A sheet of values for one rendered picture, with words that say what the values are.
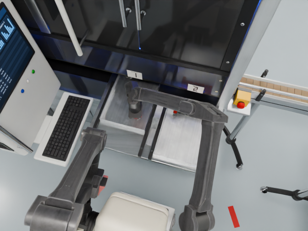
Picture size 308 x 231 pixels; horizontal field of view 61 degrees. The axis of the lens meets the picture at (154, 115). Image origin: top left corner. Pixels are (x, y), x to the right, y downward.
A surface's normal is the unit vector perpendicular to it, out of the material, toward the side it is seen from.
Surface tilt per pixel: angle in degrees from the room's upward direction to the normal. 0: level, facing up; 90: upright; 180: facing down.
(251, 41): 90
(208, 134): 57
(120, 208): 43
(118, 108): 0
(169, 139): 0
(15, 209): 0
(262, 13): 90
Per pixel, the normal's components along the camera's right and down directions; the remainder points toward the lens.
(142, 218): 0.19, -0.90
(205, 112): -0.80, -0.06
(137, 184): -0.01, -0.44
